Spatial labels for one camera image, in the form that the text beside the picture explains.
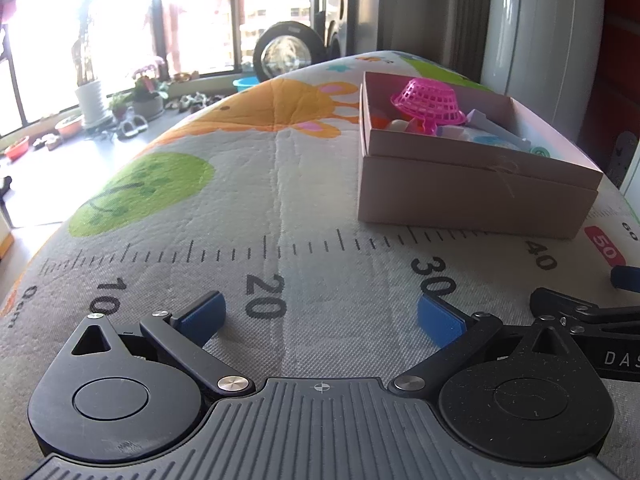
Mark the small green potted plant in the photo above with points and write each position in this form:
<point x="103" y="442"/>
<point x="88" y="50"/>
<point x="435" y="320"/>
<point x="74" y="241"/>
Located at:
<point x="119" y="107"/>

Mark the pink cardboard box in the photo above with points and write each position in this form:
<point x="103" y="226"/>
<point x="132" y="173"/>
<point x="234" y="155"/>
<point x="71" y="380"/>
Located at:
<point x="470" y="195"/>

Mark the hanging red clothes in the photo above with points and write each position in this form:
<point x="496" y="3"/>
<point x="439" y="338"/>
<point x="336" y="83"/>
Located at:
<point x="167" y="35"/>

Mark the dark red cabinet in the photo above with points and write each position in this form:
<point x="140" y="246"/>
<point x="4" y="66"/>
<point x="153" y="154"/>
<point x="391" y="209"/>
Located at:
<point x="622" y="45"/>

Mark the white cabinet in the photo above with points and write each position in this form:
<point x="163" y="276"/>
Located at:
<point x="540" y="35"/>

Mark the potted tree in white pot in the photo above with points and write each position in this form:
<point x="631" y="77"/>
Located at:
<point x="91" y="100"/>

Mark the blue basin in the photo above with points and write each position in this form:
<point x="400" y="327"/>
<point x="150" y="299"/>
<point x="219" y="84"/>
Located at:
<point x="246" y="84"/>

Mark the red basin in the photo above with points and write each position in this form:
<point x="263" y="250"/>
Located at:
<point x="17" y="149"/>

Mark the grey washing machine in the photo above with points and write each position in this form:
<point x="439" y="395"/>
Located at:
<point x="341" y="15"/>

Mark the orange plastic toy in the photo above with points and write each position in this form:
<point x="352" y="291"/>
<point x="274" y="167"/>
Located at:
<point x="382" y="122"/>

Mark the green plastic toy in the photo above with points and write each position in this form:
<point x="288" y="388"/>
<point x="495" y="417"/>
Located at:
<point x="538" y="152"/>

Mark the black-rimmed round glass door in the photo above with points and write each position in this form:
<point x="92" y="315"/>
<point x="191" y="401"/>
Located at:
<point x="289" y="50"/>

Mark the grey curtain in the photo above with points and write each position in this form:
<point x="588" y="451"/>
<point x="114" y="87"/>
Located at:
<point x="435" y="10"/>

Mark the white sandals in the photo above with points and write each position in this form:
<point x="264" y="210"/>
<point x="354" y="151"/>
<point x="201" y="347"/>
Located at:
<point x="132" y="124"/>

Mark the pink flowers in pot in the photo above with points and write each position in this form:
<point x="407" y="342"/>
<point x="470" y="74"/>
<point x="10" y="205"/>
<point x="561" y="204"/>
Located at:
<point x="149" y="95"/>

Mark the pink toy strainer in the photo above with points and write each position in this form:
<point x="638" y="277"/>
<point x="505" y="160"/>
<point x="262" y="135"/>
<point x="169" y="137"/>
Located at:
<point x="430" y="102"/>

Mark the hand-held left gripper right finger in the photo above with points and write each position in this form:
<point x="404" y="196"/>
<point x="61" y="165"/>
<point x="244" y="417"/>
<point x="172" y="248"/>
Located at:
<point x="442" y="320"/>

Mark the shallow pink plant pot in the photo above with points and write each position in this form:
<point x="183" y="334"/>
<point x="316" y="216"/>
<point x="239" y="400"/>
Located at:
<point x="69" y="126"/>

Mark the blue and white packet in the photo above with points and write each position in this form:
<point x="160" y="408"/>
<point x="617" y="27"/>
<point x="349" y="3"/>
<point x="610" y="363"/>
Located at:
<point x="495" y="142"/>

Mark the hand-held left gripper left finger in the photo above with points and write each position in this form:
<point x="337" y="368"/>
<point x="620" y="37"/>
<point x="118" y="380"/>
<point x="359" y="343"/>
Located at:
<point x="200" y="317"/>

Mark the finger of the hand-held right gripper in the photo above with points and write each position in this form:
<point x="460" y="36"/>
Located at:
<point x="610" y="340"/>
<point x="627" y="278"/>

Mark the white charger block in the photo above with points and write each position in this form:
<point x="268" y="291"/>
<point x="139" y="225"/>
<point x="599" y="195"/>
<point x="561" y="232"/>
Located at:
<point x="492" y="122"/>

